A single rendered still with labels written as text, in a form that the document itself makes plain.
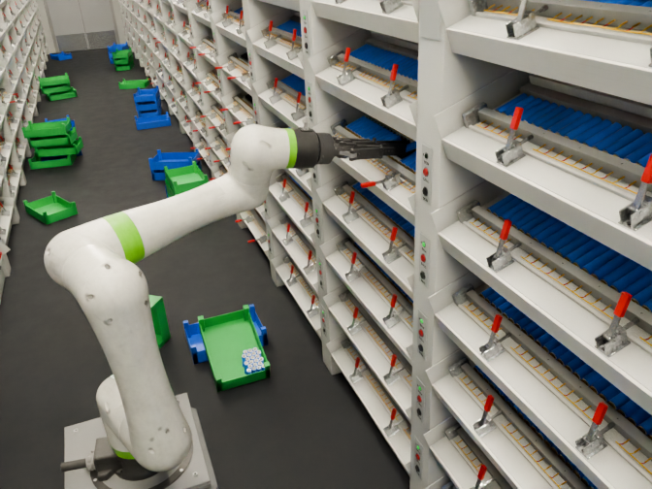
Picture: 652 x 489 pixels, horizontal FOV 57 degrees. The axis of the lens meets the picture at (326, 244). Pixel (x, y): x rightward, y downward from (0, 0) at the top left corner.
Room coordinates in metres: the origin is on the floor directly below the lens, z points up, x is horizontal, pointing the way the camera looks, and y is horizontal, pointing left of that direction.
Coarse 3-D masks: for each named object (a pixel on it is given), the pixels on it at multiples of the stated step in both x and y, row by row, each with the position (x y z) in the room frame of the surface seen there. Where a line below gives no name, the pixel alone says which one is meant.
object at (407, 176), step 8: (336, 128) 1.75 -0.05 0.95; (344, 136) 1.68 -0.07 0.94; (352, 136) 1.65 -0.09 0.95; (376, 160) 1.48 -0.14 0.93; (384, 160) 1.44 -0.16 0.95; (392, 160) 1.42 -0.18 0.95; (384, 168) 1.42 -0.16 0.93; (392, 168) 1.40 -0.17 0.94; (400, 168) 1.37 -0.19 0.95; (400, 176) 1.36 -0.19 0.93; (408, 176) 1.32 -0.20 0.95; (408, 184) 1.31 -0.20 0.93
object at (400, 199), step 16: (352, 112) 1.80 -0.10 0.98; (320, 128) 1.76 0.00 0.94; (336, 160) 1.65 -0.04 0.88; (368, 160) 1.52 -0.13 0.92; (352, 176) 1.55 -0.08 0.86; (368, 176) 1.44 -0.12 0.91; (384, 176) 1.41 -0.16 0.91; (384, 192) 1.33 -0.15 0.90; (400, 192) 1.31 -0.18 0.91; (400, 208) 1.27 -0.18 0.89
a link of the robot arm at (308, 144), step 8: (304, 128) 1.35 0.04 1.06; (296, 136) 1.32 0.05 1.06; (304, 136) 1.33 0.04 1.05; (312, 136) 1.33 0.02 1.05; (304, 144) 1.31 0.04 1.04; (312, 144) 1.32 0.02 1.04; (304, 152) 1.31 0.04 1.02; (312, 152) 1.31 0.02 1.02; (296, 160) 1.30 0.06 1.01; (304, 160) 1.31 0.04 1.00; (312, 160) 1.32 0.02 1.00; (296, 168) 1.33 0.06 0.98; (304, 168) 1.35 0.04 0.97
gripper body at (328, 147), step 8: (320, 136) 1.35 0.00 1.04; (328, 136) 1.36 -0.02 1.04; (320, 144) 1.33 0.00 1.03; (328, 144) 1.34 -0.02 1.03; (336, 144) 1.38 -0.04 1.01; (320, 152) 1.33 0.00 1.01; (328, 152) 1.33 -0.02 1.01; (336, 152) 1.34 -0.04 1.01; (320, 160) 1.33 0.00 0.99; (328, 160) 1.34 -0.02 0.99
